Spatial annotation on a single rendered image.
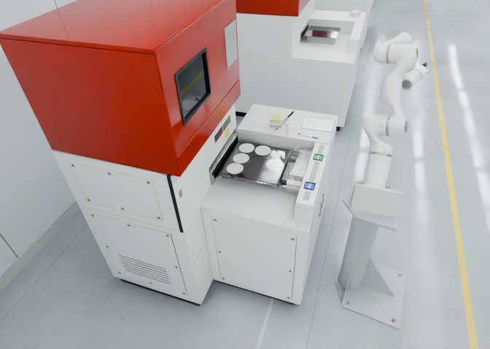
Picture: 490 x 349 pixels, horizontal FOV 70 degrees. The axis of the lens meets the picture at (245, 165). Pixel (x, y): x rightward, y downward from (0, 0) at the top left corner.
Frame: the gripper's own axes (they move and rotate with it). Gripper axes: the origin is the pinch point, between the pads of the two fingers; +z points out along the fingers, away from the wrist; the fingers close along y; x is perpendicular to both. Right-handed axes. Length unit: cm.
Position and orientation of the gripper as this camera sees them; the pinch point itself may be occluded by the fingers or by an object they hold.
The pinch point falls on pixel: (424, 65)
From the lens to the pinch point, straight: 280.0
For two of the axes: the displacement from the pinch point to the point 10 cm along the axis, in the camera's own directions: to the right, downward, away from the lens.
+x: 1.7, -5.7, -8.0
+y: 7.4, 6.1, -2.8
